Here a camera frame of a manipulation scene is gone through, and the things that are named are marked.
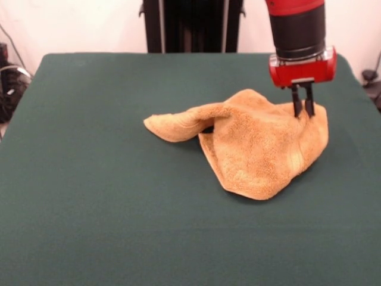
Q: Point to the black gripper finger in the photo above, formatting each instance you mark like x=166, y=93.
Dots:
x=296, y=102
x=309, y=101

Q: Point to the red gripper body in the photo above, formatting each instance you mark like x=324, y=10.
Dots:
x=303, y=71

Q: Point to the tan terry cloth towel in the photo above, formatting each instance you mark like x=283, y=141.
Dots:
x=253, y=149

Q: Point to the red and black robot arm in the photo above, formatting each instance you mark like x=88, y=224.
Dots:
x=297, y=26

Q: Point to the dark green table cloth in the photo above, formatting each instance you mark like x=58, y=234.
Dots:
x=119, y=208

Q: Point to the grey pedestal leg round foot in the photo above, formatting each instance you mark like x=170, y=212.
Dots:
x=370, y=74

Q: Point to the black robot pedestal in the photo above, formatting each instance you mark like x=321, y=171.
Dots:
x=193, y=26

